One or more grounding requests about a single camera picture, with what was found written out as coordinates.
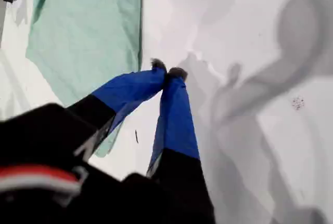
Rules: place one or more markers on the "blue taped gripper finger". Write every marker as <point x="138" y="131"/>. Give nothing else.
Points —
<point x="130" y="91"/>
<point x="177" y="120"/>

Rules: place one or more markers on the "pale green T-shirt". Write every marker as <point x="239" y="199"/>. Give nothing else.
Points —
<point x="86" y="26"/>

